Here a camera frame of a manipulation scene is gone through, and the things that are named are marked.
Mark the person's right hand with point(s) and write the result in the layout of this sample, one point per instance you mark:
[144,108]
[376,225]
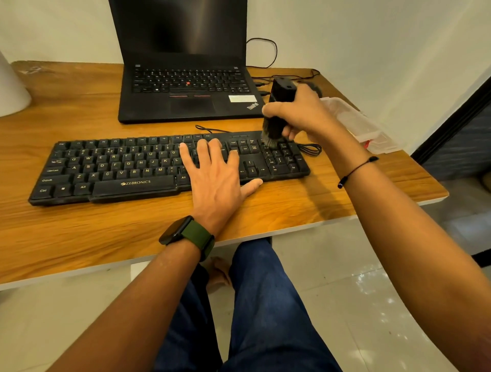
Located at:
[310,115]

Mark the person's left hand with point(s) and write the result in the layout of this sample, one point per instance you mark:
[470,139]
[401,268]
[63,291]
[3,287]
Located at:
[215,191]

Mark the black cleaning brush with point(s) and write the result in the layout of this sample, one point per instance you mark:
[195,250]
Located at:
[282,90]

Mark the clear plastic box red latches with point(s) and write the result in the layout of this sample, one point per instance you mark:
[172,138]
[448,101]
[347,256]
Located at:
[353,119]

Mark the clear plastic box lid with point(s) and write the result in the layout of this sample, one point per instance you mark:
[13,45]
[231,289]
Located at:
[387,145]

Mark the black keyboard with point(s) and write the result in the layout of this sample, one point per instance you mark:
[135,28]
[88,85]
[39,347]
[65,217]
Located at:
[115,168]

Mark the person's right forearm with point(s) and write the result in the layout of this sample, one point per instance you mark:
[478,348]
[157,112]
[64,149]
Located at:
[414,260]

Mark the person's left forearm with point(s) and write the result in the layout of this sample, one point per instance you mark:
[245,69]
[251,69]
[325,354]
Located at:
[134,314]

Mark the person's bare foot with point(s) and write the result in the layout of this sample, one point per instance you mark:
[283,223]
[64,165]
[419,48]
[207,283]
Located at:
[218,274]

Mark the person's blue jeans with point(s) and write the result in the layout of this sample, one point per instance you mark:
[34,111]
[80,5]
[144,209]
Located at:
[268,314]

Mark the black computer mouse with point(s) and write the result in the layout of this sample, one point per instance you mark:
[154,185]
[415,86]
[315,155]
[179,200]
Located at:
[316,89]

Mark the white seat chair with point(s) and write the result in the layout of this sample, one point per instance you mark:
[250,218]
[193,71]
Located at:
[139,270]

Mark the black laptop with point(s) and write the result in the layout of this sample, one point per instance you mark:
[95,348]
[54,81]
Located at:
[180,27]

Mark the small plastic wrapper scrap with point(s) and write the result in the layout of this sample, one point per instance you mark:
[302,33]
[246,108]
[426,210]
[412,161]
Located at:
[32,70]

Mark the white plant pot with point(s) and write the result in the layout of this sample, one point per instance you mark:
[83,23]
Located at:
[11,92]

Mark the black door frame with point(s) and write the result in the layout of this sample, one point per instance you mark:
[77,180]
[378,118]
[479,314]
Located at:
[449,126]

